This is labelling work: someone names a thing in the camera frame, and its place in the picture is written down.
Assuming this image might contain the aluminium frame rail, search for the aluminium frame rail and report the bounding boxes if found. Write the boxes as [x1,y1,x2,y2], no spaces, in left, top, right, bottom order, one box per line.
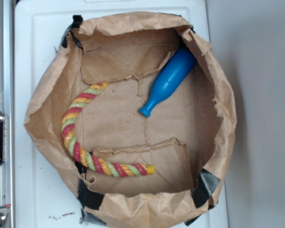
[0,0,17,228]

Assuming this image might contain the blue plastic bottle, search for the blue plastic bottle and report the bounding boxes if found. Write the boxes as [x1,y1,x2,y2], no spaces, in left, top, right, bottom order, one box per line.
[139,48,197,117]

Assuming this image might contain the brown paper bag tray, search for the brown paper bag tray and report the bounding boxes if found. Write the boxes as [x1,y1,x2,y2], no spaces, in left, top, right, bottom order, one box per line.
[24,12,237,228]

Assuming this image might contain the white plastic board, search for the white plastic board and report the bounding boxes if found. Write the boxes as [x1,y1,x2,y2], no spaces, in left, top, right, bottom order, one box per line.
[13,0,229,228]

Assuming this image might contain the red yellow green rope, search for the red yellow green rope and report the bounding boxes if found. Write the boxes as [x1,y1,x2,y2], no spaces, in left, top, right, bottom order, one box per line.
[61,82,156,178]

